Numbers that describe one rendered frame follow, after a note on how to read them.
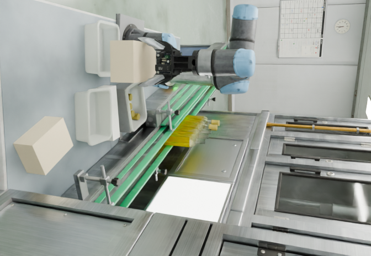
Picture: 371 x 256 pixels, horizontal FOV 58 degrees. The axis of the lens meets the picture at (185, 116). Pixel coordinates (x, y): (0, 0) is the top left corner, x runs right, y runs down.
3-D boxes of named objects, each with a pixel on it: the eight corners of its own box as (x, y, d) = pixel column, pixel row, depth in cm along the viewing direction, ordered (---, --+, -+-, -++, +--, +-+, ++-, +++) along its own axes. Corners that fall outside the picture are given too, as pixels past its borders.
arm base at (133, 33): (125, 25, 162) (143, 26, 159) (139, 30, 176) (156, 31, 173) (123, 57, 164) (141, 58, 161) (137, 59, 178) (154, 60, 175)
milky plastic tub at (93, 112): (70, 145, 134) (89, 147, 131) (68, 88, 130) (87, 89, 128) (95, 137, 150) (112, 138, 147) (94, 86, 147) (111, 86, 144)
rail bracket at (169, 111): (157, 131, 179) (180, 132, 175) (154, 101, 173) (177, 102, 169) (159, 128, 182) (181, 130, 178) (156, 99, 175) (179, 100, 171)
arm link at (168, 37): (155, 34, 172) (180, 35, 168) (152, 60, 173) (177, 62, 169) (145, 29, 161) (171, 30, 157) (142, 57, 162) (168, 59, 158)
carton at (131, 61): (110, 40, 98) (133, 40, 95) (135, 44, 113) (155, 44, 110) (110, 82, 99) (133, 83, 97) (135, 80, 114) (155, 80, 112)
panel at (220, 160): (128, 238, 134) (212, 254, 123) (127, 232, 133) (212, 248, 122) (194, 137, 212) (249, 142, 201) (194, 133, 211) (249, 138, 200)
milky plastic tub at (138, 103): (116, 132, 164) (132, 133, 162) (109, 88, 156) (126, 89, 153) (132, 118, 179) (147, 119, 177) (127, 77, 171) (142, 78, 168)
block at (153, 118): (145, 127, 181) (157, 128, 178) (143, 110, 177) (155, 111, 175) (148, 124, 184) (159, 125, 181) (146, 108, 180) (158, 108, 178)
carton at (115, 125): (101, 139, 153) (113, 140, 151) (96, 87, 146) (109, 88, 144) (108, 136, 158) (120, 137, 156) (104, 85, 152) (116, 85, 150)
